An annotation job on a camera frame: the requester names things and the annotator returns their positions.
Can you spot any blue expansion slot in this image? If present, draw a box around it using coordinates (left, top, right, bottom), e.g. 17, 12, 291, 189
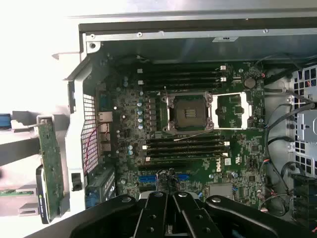
138, 174, 191, 186

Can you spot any black expansion slot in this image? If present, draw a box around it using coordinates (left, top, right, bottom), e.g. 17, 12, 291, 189
138, 163, 206, 172

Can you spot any silver chipset heatsink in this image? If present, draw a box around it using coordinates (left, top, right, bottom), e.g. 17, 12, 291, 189
209, 184, 235, 199

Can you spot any blue card retention clip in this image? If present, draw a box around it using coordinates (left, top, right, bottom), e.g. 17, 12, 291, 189
85, 192, 100, 209

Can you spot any green motherboard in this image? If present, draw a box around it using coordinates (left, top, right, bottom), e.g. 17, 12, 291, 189
95, 60, 267, 201

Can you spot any black RAM slot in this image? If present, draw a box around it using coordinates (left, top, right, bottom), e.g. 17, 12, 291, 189
137, 63, 227, 71
143, 143, 230, 150
137, 70, 227, 77
146, 136, 230, 144
137, 76, 227, 83
146, 149, 230, 156
137, 82, 227, 90
145, 155, 230, 163

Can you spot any open black PC case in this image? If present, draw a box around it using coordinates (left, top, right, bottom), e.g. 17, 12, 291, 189
52, 9, 317, 238

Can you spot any perforated metal drive cage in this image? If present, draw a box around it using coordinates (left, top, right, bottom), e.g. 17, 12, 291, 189
292, 66, 317, 174

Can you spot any hard disk with blue caddy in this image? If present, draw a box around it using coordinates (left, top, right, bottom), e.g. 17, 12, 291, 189
0, 113, 12, 128

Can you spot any metal socket cover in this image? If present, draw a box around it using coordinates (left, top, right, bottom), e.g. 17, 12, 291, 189
212, 92, 252, 129

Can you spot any green RAM stick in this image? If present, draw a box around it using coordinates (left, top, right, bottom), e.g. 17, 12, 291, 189
0, 189, 35, 197

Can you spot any red wire with white plug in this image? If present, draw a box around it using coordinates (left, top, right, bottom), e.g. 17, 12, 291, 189
83, 122, 111, 173

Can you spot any CPU socket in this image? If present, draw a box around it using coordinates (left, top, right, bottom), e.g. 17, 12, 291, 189
162, 91, 213, 134

